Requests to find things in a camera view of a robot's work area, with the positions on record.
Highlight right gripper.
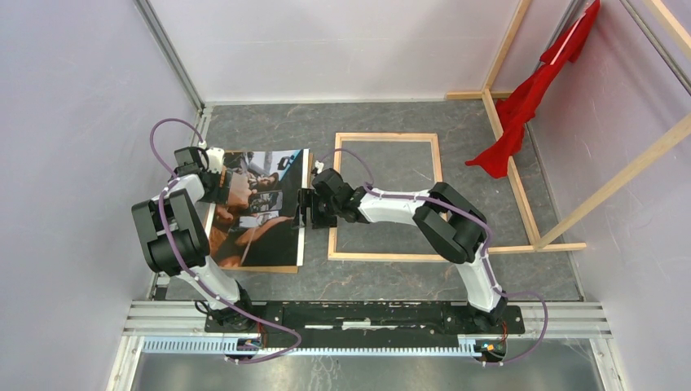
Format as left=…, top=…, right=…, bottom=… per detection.
left=291, top=188, right=339, bottom=230

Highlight photo print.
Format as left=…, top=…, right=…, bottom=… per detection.
left=206, top=149, right=311, bottom=270

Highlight white wooden picture frame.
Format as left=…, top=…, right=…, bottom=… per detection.
left=328, top=133, right=444, bottom=262

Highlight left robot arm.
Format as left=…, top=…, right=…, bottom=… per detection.
left=131, top=147, right=256, bottom=332

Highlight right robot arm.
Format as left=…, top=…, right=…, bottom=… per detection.
left=292, top=169, right=507, bottom=332

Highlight wooden backing board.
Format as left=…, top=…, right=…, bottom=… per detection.
left=204, top=149, right=315, bottom=275

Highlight wooden beam rack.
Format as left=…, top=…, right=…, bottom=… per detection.
left=446, top=1, right=690, bottom=254

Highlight red cloth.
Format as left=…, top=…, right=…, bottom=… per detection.
left=465, top=0, right=601, bottom=178

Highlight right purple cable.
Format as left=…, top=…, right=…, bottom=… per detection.
left=318, top=148, right=550, bottom=368

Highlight purple cable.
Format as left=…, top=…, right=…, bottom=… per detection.
left=318, top=148, right=550, bottom=368
left=150, top=117, right=303, bottom=365

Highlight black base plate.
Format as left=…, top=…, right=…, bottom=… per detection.
left=195, top=301, right=526, bottom=349

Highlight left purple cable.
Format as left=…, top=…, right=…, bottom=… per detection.
left=150, top=117, right=303, bottom=365

